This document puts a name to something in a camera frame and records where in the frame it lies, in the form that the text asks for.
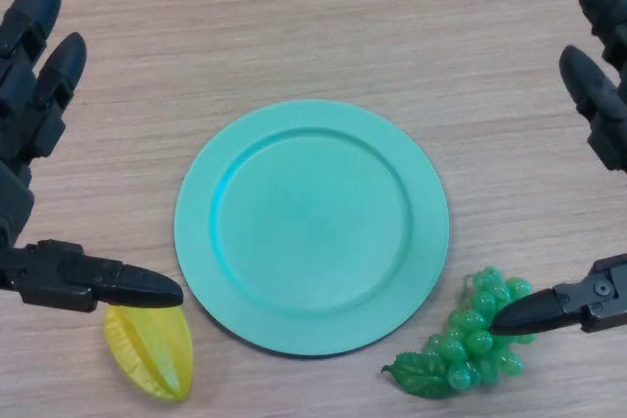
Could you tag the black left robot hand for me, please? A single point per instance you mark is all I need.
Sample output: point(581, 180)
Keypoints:
point(19, 95)

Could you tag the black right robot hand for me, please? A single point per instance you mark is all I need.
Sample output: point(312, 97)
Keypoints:
point(605, 109)

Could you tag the green grape bunch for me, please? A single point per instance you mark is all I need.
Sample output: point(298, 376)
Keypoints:
point(455, 349)

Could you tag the round green plate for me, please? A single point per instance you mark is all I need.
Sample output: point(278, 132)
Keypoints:
point(311, 227)

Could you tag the yellow starfruit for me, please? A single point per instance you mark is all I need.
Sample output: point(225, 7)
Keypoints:
point(152, 354)

